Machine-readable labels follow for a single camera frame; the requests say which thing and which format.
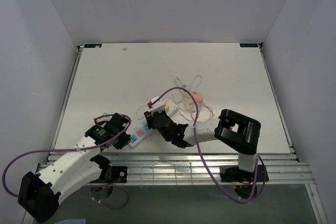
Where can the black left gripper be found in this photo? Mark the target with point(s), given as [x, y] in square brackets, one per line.
[123, 142]

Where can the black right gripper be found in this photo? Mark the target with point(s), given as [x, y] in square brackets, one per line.
[149, 116]

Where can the yellow charger plug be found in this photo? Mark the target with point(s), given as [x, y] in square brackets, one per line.
[167, 106]

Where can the white colourful power strip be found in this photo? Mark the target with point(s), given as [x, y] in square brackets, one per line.
[140, 130]

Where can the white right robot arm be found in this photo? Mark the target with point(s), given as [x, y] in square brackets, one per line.
[239, 132]

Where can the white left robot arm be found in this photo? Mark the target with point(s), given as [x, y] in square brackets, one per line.
[42, 193]

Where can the pink charger plug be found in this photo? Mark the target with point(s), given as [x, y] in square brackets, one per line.
[198, 97]

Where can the blue label left corner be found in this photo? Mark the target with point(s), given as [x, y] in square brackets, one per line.
[92, 45]

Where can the blue label corner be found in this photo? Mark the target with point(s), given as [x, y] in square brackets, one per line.
[248, 45]
[92, 45]

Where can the blue label right corner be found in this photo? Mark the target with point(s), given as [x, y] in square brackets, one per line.
[248, 45]

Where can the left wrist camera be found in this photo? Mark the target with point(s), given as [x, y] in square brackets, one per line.
[103, 118]

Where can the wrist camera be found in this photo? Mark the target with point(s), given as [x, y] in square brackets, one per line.
[156, 105]
[103, 118]

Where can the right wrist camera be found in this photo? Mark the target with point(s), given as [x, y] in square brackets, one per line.
[156, 105]

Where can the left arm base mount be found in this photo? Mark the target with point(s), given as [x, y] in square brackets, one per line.
[116, 174]

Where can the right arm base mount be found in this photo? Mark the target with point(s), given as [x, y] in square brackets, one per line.
[234, 174]

